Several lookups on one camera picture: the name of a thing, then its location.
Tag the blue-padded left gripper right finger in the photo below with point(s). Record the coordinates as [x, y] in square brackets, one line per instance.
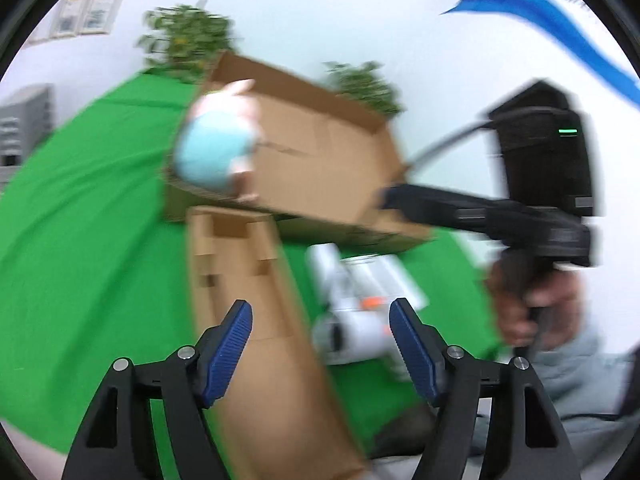
[421, 349]

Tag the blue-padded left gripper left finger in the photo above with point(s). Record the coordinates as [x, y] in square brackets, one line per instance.
[219, 350]

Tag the green white package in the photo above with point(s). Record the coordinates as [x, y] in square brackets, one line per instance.
[384, 276]

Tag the long narrow cardboard tray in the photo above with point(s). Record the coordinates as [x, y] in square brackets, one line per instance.
[279, 418]

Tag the white hair dryer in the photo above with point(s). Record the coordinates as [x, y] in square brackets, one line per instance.
[353, 329]

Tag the pink pig plush toy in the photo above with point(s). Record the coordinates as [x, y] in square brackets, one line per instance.
[216, 146]

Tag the grey sleeved right forearm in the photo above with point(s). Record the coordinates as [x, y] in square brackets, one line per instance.
[596, 396]

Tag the person's right hand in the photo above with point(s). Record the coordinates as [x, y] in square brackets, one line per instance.
[551, 312]

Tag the green table cloth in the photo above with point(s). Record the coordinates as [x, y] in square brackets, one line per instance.
[91, 271]

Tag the leafy potted plant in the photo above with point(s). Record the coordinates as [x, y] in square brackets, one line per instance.
[365, 84]
[182, 42]

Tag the large open cardboard box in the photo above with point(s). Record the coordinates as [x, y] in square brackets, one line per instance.
[320, 169]

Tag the stacked grey plastic stools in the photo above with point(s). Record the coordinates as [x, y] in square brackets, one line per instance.
[26, 122]

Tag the framed certificates on wall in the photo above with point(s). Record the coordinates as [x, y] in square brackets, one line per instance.
[73, 18]

